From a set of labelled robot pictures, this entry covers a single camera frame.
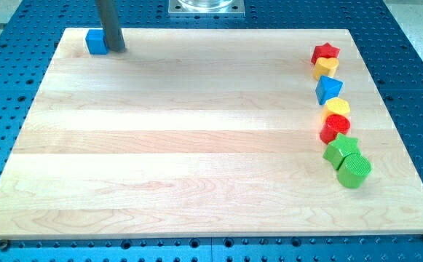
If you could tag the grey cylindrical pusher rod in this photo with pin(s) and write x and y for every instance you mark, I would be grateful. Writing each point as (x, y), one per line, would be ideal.
(109, 19)

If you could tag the red star block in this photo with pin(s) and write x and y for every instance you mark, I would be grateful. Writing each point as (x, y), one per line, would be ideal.
(326, 51)

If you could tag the yellow hexagon block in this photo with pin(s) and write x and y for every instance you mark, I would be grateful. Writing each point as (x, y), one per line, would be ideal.
(335, 106)

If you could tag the blue cube block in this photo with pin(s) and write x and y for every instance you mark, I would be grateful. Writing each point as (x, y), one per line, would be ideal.
(96, 43)

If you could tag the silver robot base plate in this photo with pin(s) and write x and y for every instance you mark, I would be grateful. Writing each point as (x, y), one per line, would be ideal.
(186, 8)

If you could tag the red cylinder block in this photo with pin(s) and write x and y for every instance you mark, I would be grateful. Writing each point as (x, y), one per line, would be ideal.
(333, 125)

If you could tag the yellow heart block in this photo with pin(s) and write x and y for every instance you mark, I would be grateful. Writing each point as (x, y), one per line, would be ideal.
(325, 67)

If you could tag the light wooden board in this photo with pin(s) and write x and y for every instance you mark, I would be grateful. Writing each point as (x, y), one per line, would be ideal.
(201, 133)

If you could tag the blue triangle block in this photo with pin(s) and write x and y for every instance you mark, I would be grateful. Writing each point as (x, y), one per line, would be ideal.
(327, 88)

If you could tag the blue perforated table plate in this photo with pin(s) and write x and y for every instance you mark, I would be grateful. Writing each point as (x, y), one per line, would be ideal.
(387, 34)

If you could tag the green cylinder block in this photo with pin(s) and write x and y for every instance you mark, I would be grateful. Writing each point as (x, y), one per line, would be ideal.
(353, 171)

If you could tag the green star block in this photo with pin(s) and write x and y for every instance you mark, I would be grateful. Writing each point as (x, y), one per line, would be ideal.
(339, 148)

